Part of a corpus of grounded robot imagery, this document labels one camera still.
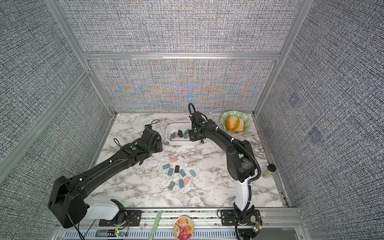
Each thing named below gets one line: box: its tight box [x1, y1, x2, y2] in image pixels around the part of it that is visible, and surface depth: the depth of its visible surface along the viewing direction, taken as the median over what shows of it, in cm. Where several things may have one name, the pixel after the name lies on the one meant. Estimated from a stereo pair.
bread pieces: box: [226, 115, 245, 133], surface depth 108 cm
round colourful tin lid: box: [173, 215, 195, 240], surface depth 69 cm
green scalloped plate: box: [220, 110, 253, 134], surface depth 109 cm
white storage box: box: [165, 122, 201, 147], surface depth 106 cm
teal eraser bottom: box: [179, 179, 185, 189], surface depth 85 cm
